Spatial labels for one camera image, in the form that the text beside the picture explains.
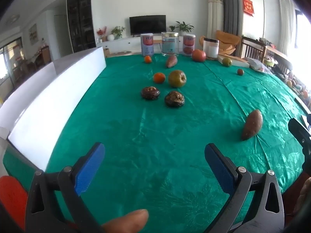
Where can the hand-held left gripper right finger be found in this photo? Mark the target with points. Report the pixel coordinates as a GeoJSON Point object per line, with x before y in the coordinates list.
{"type": "Point", "coordinates": [218, 165]}

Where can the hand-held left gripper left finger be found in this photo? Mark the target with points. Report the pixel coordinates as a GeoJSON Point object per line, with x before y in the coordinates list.
{"type": "Point", "coordinates": [90, 167]}

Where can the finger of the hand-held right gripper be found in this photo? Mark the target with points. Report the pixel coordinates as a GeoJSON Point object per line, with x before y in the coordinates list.
{"type": "Point", "coordinates": [300, 133]}

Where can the green apple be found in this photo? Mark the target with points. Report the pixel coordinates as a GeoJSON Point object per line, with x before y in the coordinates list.
{"type": "Point", "coordinates": [177, 78]}

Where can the large orange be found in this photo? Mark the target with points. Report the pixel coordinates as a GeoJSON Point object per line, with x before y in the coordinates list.
{"type": "Point", "coordinates": [159, 77]}

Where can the person's right hand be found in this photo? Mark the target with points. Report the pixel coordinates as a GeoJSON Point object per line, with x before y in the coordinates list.
{"type": "Point", "coordinates": [305, 194]}

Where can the person's left hand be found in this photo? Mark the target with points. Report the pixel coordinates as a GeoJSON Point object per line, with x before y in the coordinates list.
{"type": "Point", "coordinates": [128, 220]}

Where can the large sweet potato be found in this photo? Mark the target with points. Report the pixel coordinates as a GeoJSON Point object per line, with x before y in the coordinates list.
{"type": "Point", "coordinates": [252, 124]}

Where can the green tablecloth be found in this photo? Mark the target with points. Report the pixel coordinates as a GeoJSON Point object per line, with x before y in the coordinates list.
{"type": "Point", "coordinates": [170, 131]}

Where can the dark brown mushroom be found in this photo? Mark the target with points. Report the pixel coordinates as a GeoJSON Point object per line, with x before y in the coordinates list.
{"type": "Point", "coordinates": [174, 99]}
{"type": "Point", "coordinates": [150, 93]}

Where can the white plastic bag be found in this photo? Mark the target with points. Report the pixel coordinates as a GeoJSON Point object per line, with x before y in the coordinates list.
{"type": "Point", "coordinates": [258, 65]}

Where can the red stool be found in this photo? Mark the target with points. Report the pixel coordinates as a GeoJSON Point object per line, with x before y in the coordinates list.
{"type": "Point", "coordinates": [12, 196]}

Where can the white foam board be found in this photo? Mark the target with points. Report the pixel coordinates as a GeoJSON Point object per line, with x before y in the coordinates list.
{"type": "Point", "coordinates": [48, 94]}

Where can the tiny brown fruit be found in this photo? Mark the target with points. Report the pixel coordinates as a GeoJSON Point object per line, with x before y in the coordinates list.
{"type": "Point", "coordinates": [240, 72]}

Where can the flat white box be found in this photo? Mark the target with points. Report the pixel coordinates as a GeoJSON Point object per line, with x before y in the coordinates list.
{"type": "Point", "coordinates": [239, 62]}

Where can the wooden chair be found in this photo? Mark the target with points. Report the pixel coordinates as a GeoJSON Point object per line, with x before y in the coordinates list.
{"type": "Point", "coordinates": [252, 46]}

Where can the small green fruit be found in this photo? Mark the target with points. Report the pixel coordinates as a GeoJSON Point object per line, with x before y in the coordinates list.
{"type": "Point", "coordinates": [227, 61]}

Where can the white curtain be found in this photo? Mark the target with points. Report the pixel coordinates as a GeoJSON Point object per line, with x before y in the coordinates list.
{"type": "Point", "coordinates": [286, 24]}

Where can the red tomato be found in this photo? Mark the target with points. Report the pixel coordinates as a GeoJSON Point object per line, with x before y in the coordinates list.
{"type": "Point", "coordinates": [199, 55]}

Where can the small sweet potato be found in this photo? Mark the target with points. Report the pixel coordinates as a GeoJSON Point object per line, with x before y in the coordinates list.
{"type": "Point", "coordinates": [171, 61]}

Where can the clear container with black lid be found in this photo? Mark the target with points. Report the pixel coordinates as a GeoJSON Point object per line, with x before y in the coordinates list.
{"type": "Point", "coordinates": [211, 48]}

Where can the brown woven basket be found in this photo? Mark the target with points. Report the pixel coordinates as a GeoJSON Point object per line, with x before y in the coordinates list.
{"type": "Point", "coordinates": [228, 40]}

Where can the small orange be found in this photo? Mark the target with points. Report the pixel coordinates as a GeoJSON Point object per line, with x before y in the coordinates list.
{"type": "Point", "coordinates": [148, 59]}

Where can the red label tin can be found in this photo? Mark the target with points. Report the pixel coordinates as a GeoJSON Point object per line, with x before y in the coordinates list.
{"type": "Point", "coordinates": [189, 45]}
{"type": "Point", "coordinates": [147, 44]}

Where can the white television cabinet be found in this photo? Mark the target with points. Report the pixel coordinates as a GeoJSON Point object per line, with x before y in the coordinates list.
{"type": "Point", "coordinates": [121, 44]}

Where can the glass jar with gold lid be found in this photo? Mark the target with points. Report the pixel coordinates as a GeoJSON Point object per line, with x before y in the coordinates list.
{"type": "Point", "coordinates": [170, 43]}

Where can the red flower plant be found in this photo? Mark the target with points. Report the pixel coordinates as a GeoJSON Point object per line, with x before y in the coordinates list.
{"type": "Point", "coordinates": [101, 32]}

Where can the green plant in white vase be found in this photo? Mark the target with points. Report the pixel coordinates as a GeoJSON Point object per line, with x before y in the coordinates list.
{"type": "Point", "coordinates": [117, 32]}

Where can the large green potted plant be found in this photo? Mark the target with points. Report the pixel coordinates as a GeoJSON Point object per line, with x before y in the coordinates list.
{"type": "Point", "coordinates": [185, 26]}

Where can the grey curtain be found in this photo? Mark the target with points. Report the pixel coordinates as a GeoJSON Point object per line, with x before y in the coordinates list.
{"type": "Point", "coordinates": [233, 7]}

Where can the small green potted plant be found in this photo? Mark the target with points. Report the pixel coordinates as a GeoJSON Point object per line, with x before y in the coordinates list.
{"type": "Point", "coordinates": [172, 28]}

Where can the covered standing air conditioner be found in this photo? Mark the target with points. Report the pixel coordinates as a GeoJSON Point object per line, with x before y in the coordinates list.
{"type": "Point", "coordinates": [215, 14]}

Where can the black display cabinet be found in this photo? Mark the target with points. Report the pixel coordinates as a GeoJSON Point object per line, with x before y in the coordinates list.
{"type": "Point", "coordinates": [81, 19]}

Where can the black television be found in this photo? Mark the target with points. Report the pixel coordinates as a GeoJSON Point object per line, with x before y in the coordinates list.
{"type": "Point", "coordinates": [147, 25]}

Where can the red wall hanging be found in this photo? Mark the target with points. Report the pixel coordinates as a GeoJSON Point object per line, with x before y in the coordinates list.
{"type": "Point", "coordinates": [248, 6]}

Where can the framed wall picture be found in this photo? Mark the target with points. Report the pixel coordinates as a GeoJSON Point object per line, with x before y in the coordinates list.
{"type": "Point", "coordinates": [33, 34]}

